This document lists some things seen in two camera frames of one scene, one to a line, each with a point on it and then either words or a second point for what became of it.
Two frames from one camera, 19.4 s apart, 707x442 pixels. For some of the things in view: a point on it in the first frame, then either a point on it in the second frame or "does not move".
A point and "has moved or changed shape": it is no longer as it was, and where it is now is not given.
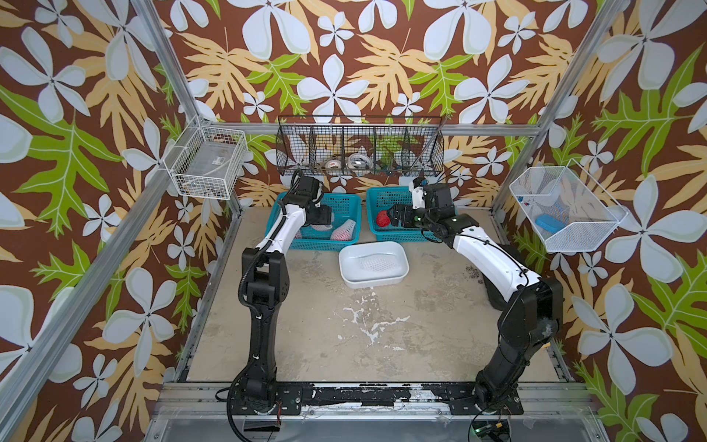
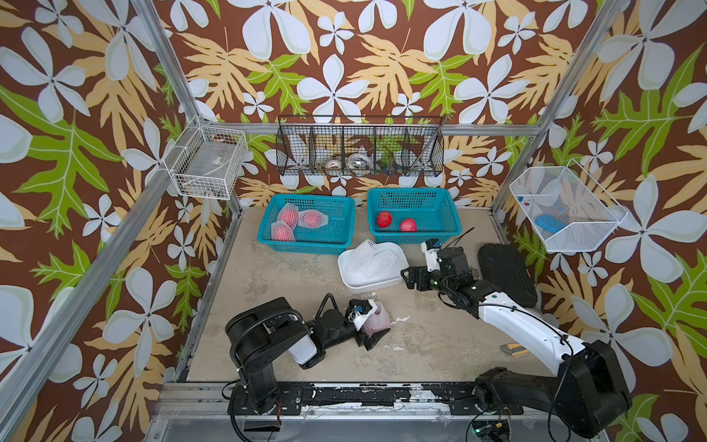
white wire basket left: (206, 160) does not move
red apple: (321, 227) has moved or changed shape
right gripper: (398, 215) → (409, 281)
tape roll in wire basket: (333, 164) does not move
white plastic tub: (375, 264) does not move
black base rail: (460, 399) does not move
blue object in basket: (549, 224) does not move
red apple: (382, 218) does not move
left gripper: (326, 215) → (361, 338)
